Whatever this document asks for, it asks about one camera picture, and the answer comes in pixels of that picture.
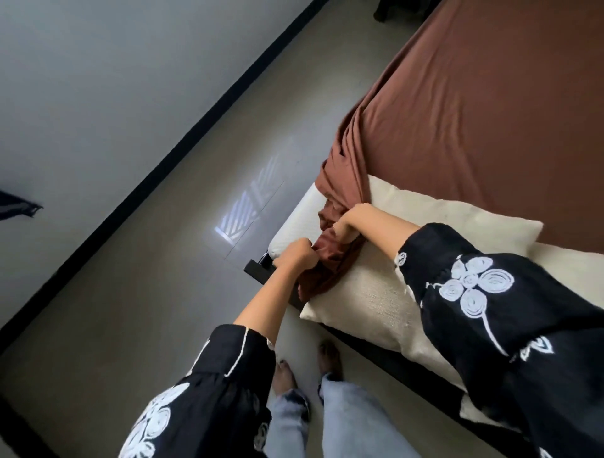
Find white mattress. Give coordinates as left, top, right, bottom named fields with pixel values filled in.
left=267, top=182, right=331, bottom=260

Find person's right forearm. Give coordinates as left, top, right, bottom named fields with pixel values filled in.
left=358, top=203, right=422, bottom=261

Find person's right hand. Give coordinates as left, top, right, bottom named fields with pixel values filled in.
left=332, top=203, right=376, bottom=245

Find black floral blouse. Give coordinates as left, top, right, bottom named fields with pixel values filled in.
left=118, top=222, right=604, bottom=458

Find dark blue curtain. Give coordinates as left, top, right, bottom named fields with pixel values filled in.
left=0, top=190, right=44, bottom=221

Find person's left foot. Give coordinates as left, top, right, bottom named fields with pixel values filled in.
left=272, top=360, right=298, bottom=396

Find light grey jeans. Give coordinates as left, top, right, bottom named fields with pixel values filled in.
left=263, top=375, right=421, bottom=458

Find brown bed sheet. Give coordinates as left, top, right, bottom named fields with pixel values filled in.
left=297, top=0, right=604, bottom=303

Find person's left forearm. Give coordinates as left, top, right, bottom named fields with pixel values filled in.
left=233, top=264, right=303, bottom=345

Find beige pillow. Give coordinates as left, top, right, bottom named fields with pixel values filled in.
left=299, top=235, right=604, bottom=425
left=367, top=175, right=544, bottom=258

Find person's left hand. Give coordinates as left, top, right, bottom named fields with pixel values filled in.
left=272, top=238, right=321, bottom=272

